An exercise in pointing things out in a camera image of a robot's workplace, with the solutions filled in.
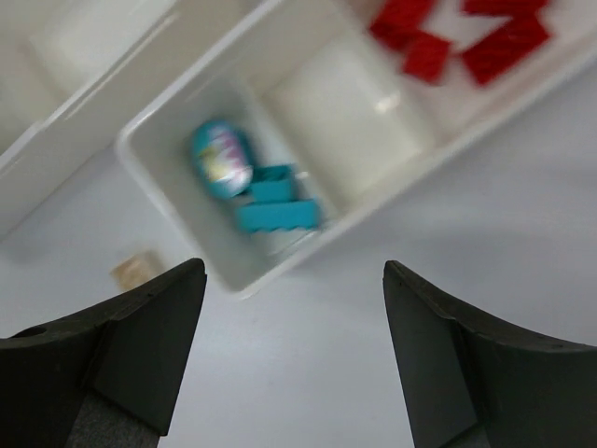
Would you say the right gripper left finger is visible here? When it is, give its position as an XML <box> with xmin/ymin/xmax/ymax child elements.
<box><xmin>1</xmin><ymin>259</ymin><xmax>206</xmax><ymax>447</ymax></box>

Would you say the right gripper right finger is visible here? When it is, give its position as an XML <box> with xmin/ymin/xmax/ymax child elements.
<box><xmin>383</xmin><ymin>260</ymin><xmax>596</xmax><ymax>447</ymax></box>

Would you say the cyan long lego brick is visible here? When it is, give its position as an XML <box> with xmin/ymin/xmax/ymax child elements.
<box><xmin>235</xmin><ymin>200</ymin><xmax>322</xmax><ymax>232</ymax></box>

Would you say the cyan round printed lego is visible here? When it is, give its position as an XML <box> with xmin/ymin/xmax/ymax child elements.
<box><xmin>191</xmin><ymin>119</ymin><xmax>255</xmax><ymax>200</ymax></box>

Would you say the small cyan lego brick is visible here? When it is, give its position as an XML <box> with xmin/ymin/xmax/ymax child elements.
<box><xmin>249</xmin><ymin>164</ymin><xmax>296</xmax><ymax>203</ymax></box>

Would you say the red lego brick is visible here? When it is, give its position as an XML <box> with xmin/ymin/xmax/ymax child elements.
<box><xmin>369</xmin><ymin>0</ymin><xmax>437</xmax><ymax>51</ymax></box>
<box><xmin>402</xmin><ymin>34</ymin><xmax>451</xmax><ymax>85</ymax></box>
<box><xmin>461</xmin><ymin>0</ymin><xmax>550</xmax><ymax>86</ymax></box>

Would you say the beige lego brick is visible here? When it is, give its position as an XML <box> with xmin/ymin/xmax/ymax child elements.
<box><xmin>110</xmin><ymin>251</ymin><xmax>164</xmax><ymax>292</ymax></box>

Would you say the left white divided bin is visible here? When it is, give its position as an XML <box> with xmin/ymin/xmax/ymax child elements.
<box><xmin>1</xmin><ymin>1</ymin><xmax>254</xmax><ymax>234</ymax></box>

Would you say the white divided bin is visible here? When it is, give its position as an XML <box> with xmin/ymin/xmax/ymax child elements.
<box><xmin>1</xmin><ymin>1</ymin><xmax>254</xmax><ymax>234</ymax></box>
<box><xmin>116</xmin><ymin>1</ymin><xmax>596</xmax><ymax>298</ymax></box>

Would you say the right white divided bin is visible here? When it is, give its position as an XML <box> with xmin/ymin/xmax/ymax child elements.
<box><xmin>116</xmin><ymin>1</ymin><xmax>596</xmax><ymax>298</ymax></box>

